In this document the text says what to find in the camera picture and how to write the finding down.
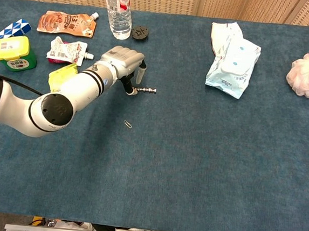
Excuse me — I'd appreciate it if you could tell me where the blue white snake puzzle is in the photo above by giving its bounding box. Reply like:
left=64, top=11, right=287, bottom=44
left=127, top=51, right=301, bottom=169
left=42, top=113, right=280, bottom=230
left=0, top=16, right=33, bottom=65

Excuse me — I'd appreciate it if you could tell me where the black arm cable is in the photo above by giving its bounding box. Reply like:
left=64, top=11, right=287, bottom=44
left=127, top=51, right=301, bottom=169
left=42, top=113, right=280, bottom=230
left=0, top=73, right=45, bottom=96

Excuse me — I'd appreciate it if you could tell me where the white crumpled package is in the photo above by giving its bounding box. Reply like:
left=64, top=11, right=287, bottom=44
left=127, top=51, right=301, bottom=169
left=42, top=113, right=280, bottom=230
left=209, top=19, right=246, bottom=59

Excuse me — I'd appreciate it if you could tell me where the yellow snack packet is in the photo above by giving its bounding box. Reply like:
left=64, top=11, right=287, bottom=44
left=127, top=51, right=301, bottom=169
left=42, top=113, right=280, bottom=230
left=46, top=60, right=80, bottom=96

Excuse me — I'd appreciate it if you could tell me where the clear plastic water bottle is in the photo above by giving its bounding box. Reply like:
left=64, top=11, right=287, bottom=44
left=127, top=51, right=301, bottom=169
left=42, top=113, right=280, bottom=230
left=100, top=0, right=135, bottom=41

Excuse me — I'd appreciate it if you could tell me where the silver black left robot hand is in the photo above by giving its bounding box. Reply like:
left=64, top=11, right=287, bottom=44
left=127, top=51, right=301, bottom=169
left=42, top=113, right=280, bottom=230
left=97, top=44, right=149, bottom=98

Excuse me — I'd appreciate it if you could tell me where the green jar with yellow lid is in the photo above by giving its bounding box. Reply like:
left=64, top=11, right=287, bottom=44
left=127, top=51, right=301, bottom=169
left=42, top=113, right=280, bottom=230
left=0, top=33, right=39, bottom=75

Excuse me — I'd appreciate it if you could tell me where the orange spout pouch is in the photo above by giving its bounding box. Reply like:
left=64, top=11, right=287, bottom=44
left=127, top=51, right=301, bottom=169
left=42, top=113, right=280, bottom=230
left=36, top=7, right=100, bottom=40

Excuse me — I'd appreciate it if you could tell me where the light blue wet wipes pack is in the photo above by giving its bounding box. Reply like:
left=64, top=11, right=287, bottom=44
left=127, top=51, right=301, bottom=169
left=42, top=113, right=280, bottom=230
left=203, top=33, right=263, bottom=101

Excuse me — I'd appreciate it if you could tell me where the white red spout pouch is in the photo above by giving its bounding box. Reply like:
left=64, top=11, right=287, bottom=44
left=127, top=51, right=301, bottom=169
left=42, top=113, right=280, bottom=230
left=45, top=35, right=95, bottom=68

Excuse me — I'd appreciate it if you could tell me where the black round disc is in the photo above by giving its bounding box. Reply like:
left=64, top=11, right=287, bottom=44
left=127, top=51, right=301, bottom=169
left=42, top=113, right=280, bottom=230
left=130, top=24, right=150, bottom=43

